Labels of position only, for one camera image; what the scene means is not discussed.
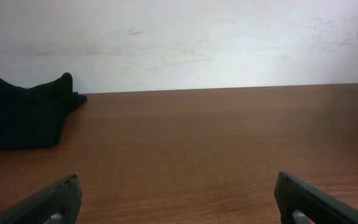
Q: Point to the folded black garment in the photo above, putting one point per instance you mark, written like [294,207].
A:
[32,118]

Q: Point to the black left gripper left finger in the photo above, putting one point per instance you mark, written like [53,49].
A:
[57,203]

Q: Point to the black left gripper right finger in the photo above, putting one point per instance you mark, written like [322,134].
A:
[299,202]

